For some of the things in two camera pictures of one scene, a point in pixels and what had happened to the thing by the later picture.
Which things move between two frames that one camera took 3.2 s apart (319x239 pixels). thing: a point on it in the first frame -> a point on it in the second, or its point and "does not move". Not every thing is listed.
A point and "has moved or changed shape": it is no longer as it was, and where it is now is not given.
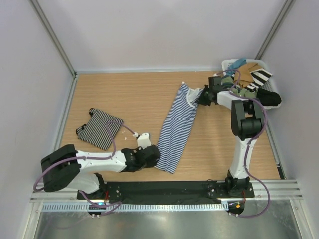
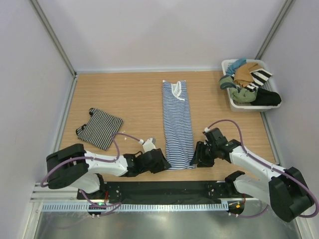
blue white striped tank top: x=176 y=126 has moved or changed shape
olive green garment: x=228 y=81 does not move
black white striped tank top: x=101 y=130 does not move
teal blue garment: x=233 y=66 does not move
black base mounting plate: x=166 y=190 does not move
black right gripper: x=201 y=100 -> x=199 y=154
